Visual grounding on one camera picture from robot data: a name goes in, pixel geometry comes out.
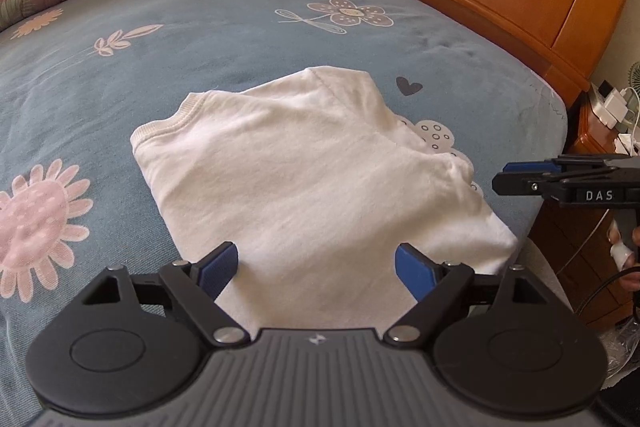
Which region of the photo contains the blue floral bed sheet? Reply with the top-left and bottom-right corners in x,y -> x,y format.
0,0 -> 569,427

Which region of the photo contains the person's right hand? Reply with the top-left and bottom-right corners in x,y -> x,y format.
607,222 -> 640,293

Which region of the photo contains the wooden nightstand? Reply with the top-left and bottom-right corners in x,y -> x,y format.
529,92 -> 640,333

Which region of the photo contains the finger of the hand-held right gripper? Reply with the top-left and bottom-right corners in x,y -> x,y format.
502,161 -> 563,176
492,172 -> 568,198

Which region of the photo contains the white power adapter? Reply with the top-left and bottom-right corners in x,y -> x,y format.
616,133 -> 640,156
590,81 -> 633,128

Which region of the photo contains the white desk fan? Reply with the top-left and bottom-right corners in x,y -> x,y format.
626,62 -> 640,128

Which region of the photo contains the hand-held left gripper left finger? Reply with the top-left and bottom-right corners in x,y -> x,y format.
82,241 -> 251,348

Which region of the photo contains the black cable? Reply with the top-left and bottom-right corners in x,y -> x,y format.
575,266 -> 640,325

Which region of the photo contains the clear plastic bag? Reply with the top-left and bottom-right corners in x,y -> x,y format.
602,314 -> 640,382

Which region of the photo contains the white printed sweatshirt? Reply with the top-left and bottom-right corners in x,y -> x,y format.
130,66 -> 518,333

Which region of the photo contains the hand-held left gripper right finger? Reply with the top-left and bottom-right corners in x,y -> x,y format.
385,243 -> 553,349

